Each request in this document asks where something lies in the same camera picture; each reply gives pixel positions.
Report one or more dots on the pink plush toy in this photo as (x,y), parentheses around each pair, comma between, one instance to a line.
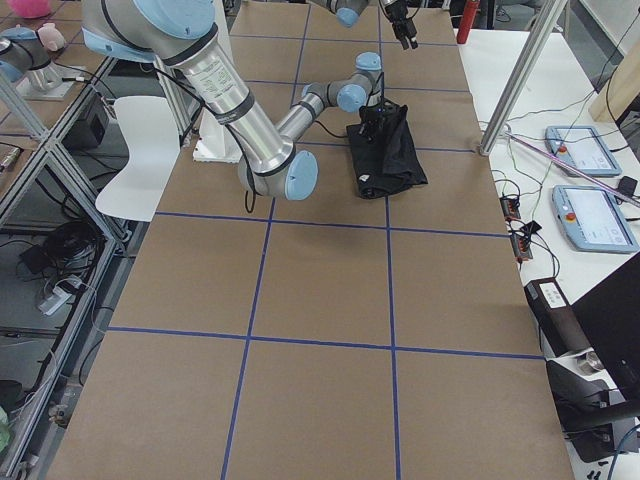
(49,35)

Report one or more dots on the black box with label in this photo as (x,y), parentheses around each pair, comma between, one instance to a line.
(555,316)

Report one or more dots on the white plastic chair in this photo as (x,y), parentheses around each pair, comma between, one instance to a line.
(152,139)

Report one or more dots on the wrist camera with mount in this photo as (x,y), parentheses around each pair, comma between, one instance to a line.
(387,108)

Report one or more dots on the reacher grabber stick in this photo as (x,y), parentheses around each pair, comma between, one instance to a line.
(569,168)

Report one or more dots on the blue teach pendant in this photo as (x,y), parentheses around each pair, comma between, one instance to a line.
(583,149)
(592,221)

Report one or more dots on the near blue teach pendant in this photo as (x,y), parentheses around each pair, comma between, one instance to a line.
(592,221)

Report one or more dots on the white power strip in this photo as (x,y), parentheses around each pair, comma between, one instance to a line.
(62,291)

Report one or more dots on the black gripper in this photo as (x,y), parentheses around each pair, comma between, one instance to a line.
(394,14)
(370,121)

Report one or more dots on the far blue teach pendant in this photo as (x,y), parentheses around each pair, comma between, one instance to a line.
(583,149)

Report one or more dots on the black monitor with stand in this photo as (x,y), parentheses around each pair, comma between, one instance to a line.
(594,418)

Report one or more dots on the red cylinder bottle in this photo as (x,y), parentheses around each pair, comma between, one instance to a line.
(467,20)

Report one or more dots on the orange connector board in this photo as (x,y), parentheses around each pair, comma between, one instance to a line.
(518,229)

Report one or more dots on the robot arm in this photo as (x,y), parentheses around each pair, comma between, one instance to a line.
(184,35)
(348,12)

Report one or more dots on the black printed t-shirt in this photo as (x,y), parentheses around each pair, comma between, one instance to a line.
(389,166)

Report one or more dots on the aluminium frame post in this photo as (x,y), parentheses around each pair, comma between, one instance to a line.
(527,59)

